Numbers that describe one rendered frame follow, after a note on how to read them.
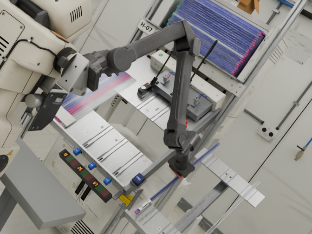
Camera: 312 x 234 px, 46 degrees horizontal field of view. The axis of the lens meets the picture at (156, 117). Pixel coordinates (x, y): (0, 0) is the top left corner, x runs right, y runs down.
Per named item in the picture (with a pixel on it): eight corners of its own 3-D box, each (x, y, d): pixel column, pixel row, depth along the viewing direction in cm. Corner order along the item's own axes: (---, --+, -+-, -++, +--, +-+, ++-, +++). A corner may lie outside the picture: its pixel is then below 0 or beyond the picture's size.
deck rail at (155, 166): (126, 197, 169) (126, 191, 165) (122, 194, 170) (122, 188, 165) (219, 116, 205) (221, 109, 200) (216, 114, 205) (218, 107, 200)
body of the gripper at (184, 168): (178, 154, 157) (178, 144, 151) (195, 170, 152) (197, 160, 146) (166, 163, 154) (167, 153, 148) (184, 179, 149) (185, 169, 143)
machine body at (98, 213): (90, 280, 209) (147, 197, 195) (20, 199, 237) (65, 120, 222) (145, 249, 267) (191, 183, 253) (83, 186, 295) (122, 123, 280)
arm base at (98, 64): (68, 51, 111) (96, 72, 107) (87, 40, 115) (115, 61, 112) (67, 71, 117) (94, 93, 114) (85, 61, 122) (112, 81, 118)
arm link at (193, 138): (161, 138, 144) (178, 139, 137) (176, 119, 150) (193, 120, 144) (174, 160, 149) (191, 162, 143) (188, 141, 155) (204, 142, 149)
